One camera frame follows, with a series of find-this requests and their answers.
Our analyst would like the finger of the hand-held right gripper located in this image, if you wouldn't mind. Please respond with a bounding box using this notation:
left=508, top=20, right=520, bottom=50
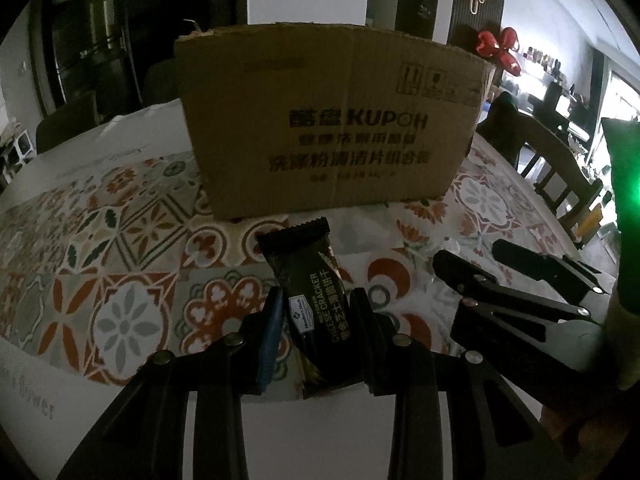
left=433, top=249, right=610, bottom=377
left=492, top=239, right=619, bottom=297

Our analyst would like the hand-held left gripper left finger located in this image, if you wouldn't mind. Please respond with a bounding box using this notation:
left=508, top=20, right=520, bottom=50
left=55, top=287, right=286, bottom=480

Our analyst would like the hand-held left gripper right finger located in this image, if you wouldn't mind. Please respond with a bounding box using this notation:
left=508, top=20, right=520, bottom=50
left=350, top=287, right=576, bottom=480

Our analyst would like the black cracker packet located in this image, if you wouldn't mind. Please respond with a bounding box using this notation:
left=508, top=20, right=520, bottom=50
left=256, top=217, right=362, bottom=401

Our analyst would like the brown cardboard box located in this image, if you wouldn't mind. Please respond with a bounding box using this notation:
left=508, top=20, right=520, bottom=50
left=173, top=22, right=499, bottom=221

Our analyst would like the dark wooden chair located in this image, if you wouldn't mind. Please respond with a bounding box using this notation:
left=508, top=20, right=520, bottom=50
left=479, top=92, right=606, bottom=250

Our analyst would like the white sideboard with trinkets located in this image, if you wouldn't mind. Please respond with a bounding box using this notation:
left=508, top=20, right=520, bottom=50
left=500, top=45, right=607, bottom=137

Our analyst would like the patterned floral table mat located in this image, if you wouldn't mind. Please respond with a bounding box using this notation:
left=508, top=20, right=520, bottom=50
left=0, top=135, right=576, bottom=387

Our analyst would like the red foil balloon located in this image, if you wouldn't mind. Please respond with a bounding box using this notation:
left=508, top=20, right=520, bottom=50
left=475, top=27, right=524, bottom=74

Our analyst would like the dark upholstered chair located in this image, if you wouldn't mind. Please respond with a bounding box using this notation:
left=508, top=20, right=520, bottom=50
left=142, top=57, right=184, bottom=107
left=35, top=92, right=99, bottom=154

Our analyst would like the dark interior door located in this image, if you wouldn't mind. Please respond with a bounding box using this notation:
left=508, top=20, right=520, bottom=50
left=400, top=0, right=444, bottom=41

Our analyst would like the small white shelf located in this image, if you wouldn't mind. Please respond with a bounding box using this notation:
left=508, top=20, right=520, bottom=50
left=0, top=129, right=37, bottom=182

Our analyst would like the dark glass door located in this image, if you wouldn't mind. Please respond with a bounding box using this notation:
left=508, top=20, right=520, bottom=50
left=30, top=0, right=247, bottom=111

